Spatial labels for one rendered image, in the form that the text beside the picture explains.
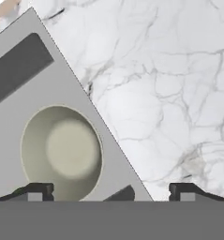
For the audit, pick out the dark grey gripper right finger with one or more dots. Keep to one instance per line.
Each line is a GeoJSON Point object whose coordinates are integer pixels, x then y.
{"type": "Point", "coordinates": [182, 188]}

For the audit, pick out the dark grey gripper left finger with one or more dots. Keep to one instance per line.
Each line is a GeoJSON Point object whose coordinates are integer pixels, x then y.
{"type": "Point", "coordinates": [38, 189]}

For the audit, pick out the cream bowl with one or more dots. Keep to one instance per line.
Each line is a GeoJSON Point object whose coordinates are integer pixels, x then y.
{"type": "Point", "coordinates": [69, 146]}

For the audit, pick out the grey flat board, dark slots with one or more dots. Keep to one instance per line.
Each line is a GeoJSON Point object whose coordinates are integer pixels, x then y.
{"type": "Point", "coordinates": [66, 87]}

